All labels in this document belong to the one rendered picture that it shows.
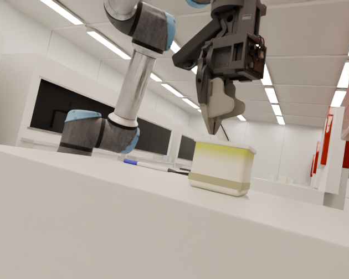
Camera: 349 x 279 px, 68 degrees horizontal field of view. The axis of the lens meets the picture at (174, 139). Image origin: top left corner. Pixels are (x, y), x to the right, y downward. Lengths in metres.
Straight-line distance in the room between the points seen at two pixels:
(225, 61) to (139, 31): 0.52
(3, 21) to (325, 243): 4.71
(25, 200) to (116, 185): 0.13
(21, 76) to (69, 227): 3.74
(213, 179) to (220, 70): 0.18
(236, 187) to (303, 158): 8.37
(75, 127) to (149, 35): 0.40
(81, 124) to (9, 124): 3.02
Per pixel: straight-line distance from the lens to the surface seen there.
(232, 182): 0.33
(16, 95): 3.97
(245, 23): 0.44
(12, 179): 0.37
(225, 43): 0.42
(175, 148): 7.15
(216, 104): 0.42
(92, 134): 0.96
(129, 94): 0.94
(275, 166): 8.71
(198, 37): 0.48
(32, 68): 3.85
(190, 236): 0.22
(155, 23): 0.90
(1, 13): 4.77
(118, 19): 0.86
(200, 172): 0.35
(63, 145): 0.97
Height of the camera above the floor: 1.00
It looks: 4 degrees up
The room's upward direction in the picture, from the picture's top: 11 degrees clockwise
